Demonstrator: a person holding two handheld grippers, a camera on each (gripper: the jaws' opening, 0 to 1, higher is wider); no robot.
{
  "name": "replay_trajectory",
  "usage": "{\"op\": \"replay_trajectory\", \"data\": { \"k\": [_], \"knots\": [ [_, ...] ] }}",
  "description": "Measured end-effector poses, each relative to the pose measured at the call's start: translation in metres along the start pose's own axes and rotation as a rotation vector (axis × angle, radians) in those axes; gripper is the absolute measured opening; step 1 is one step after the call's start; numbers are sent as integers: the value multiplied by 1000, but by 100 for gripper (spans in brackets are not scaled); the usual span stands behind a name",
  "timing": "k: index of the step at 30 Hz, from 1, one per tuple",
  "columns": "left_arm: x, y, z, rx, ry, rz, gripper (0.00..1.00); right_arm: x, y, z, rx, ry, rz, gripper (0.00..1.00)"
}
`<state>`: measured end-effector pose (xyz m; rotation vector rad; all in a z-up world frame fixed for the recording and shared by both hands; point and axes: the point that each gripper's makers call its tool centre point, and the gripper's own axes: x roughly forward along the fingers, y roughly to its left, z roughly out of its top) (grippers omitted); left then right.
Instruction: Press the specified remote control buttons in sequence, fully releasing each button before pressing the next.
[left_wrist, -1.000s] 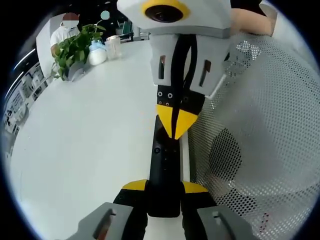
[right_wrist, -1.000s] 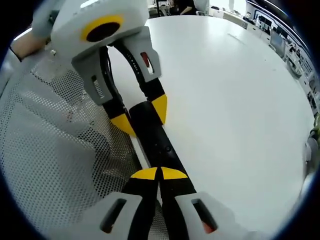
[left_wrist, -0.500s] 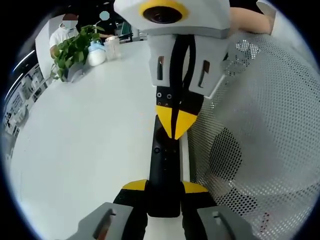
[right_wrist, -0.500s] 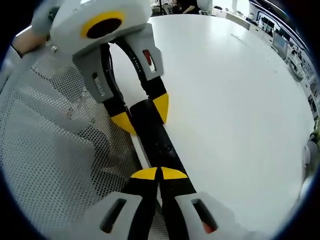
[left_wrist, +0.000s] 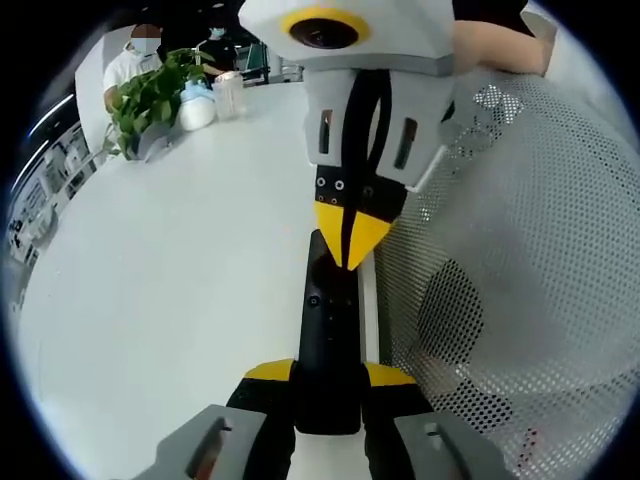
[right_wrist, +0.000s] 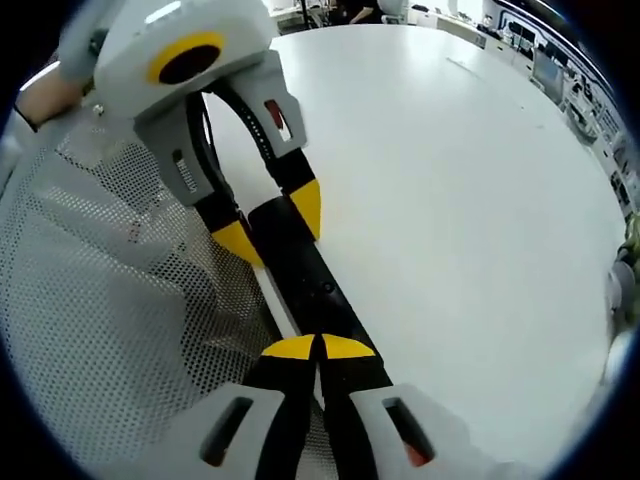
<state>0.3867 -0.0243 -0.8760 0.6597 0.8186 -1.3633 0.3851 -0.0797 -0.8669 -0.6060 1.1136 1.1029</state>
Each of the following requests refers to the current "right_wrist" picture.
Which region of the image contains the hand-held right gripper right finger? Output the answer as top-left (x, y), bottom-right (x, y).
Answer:
top-left (319, 333), bottom-right (501, 480)

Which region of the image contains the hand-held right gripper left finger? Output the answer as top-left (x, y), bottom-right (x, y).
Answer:
top-left (164, 333), bottom-right (321, 480)

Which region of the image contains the grey mesh office chair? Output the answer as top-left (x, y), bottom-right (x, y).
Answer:
top-left (0, 114), bottom-right (301, 480)

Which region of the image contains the black remote control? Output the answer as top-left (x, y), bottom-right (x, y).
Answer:
top-left (246, 194), bottom-right (394, 396)

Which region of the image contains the green plant in grey pot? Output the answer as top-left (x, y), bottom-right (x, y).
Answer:
top-left (606, 213), bottom-right (640, 314)

